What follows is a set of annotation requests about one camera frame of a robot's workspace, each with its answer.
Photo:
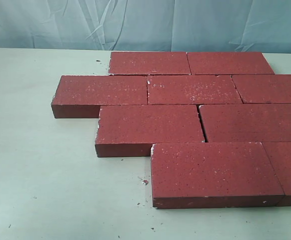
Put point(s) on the red base brick back left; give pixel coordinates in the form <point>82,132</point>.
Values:
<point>148,63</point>

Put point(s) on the red base brick front left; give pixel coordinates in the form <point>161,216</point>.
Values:
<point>213,175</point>

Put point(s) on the red base brick middle right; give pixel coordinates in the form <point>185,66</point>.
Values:
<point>246,122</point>

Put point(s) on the red base brick far right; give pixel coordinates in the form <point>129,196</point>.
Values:
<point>263,88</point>

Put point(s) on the red base brick front right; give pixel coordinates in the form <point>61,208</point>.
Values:
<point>279,154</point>

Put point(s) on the white backdrop cloth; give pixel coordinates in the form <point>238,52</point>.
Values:
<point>147,25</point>

